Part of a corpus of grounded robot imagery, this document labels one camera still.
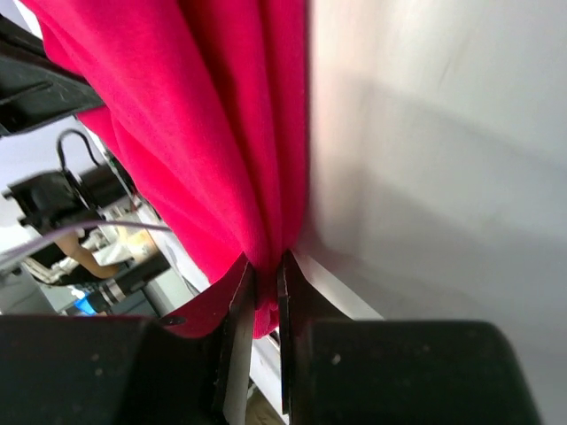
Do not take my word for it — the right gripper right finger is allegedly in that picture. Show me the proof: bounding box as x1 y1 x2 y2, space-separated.
277 252 541 424

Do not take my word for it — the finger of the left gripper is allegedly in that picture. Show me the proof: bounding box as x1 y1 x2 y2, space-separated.
1 16 105 136

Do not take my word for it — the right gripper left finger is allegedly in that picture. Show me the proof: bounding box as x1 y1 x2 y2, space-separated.
1 257 255 424

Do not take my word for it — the red t shirt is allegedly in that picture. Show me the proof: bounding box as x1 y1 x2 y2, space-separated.
27 1 308 338

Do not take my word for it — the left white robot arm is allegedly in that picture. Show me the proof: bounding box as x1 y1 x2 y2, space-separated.
1 18 126 236

